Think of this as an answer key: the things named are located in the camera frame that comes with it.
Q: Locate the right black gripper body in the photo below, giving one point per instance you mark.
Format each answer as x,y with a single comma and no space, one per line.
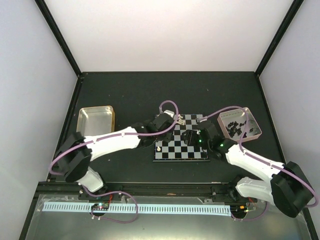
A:
192,141

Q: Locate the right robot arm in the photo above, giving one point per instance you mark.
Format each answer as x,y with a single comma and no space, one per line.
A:
282,185

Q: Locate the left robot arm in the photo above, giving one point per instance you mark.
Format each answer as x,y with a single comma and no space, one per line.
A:
76,154

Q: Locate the pile of white chess pieces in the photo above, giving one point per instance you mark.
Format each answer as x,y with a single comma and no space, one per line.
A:
180,120

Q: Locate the black chess pieces in tray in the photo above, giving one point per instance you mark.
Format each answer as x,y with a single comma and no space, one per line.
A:
236,129

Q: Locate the black and white chessboard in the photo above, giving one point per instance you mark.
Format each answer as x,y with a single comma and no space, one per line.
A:
176,150

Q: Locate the pink metal tray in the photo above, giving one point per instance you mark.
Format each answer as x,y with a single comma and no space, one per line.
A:
238,115

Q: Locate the gold metal tray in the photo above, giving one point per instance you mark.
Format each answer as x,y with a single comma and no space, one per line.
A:
96,120

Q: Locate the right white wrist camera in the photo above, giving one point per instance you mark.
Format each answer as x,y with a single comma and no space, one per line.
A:
202,119

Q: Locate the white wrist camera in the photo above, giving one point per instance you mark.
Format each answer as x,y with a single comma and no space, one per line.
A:
202,119
168,116

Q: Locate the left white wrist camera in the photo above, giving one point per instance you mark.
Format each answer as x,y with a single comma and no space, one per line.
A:
168,116

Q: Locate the black aluminium frame rail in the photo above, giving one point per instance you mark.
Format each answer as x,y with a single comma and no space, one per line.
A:
218,192

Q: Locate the light blue cable duct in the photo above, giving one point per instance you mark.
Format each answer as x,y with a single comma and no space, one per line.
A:
131,208

